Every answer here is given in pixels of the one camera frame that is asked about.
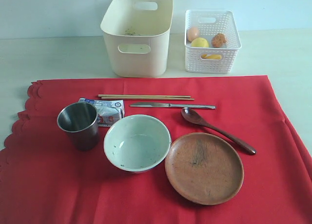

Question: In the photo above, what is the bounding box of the brown egg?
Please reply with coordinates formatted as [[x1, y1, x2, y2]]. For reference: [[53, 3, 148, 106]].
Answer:
[[187, 27, 200, 42]]

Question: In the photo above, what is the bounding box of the yellow lemon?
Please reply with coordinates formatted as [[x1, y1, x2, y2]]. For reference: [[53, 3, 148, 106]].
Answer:
[[191, 37, 209, 48]]

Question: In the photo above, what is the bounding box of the white perforated plastic basket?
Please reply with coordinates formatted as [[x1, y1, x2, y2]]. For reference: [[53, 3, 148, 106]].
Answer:
[[184, 10, 241, 74]]

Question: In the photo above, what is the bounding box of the brown wooden plate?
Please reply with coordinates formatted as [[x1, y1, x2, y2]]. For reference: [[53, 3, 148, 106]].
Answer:
[[165, 132, 244, 205]]

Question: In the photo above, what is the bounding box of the blue white milk carton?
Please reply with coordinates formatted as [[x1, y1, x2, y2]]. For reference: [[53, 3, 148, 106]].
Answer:
[[79, 98, 125, 127]]

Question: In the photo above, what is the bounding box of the cream plastic bin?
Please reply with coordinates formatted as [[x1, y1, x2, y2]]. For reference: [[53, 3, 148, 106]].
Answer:
[[100, 0, 174, 77]]

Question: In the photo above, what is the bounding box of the metal table knife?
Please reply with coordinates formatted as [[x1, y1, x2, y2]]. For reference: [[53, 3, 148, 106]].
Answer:
[[129, 102, 216, 110]]

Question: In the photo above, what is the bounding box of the dark wooden spoon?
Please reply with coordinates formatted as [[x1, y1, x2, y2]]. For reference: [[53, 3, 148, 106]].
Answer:
[[181, 108, 257, 155]]

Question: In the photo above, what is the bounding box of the red tablecloth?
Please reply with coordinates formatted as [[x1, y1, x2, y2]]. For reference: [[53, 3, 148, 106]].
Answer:
[[0, 75, 312, 224]]

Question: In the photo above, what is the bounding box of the lower wooden chopstick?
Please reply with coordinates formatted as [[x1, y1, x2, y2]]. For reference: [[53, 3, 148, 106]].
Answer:
[[101, 96, 195, 101]]

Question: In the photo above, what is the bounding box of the yellow cheese wedge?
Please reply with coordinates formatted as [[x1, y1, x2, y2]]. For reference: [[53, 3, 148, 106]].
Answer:
[[201, 54, 222, 60]]

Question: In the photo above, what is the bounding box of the stainless steel cup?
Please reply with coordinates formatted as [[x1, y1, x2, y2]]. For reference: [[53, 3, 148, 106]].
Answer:
[[57, 102, 99, 151]]

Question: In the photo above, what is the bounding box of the white ceramic bowl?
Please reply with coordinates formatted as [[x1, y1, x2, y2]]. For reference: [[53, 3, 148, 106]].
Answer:
[[103, 114, 172, 173]]

